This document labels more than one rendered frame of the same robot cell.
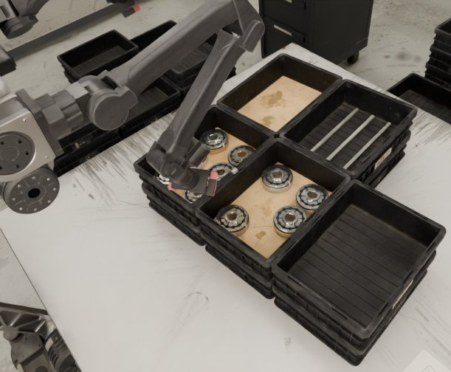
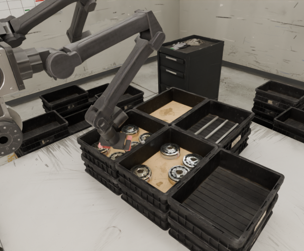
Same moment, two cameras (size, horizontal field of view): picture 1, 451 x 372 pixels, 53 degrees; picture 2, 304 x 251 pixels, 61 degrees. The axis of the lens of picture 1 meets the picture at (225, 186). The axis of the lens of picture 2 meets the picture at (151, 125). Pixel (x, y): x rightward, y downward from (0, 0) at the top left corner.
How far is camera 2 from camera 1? 31 cm
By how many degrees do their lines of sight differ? 17
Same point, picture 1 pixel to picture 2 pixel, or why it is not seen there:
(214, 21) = (135, 26)
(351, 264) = (222, 202)
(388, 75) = not seen: hidden behind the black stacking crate
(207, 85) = (128, 68)
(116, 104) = (66, 60)
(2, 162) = not seen: outside the picture
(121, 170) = (69, 151)
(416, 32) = (243, 98)
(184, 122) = (112, 91)
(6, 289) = not seen: outside the picture
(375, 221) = (235, 176)
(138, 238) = (75, 190)
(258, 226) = (157, 178)
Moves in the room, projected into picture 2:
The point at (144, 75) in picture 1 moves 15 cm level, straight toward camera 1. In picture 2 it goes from (87, 49) to (93, 63)
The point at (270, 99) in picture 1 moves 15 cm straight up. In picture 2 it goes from (165, 111) to (164, 90)
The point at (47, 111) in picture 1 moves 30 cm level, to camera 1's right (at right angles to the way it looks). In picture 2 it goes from (17, 54) to (129, 45)
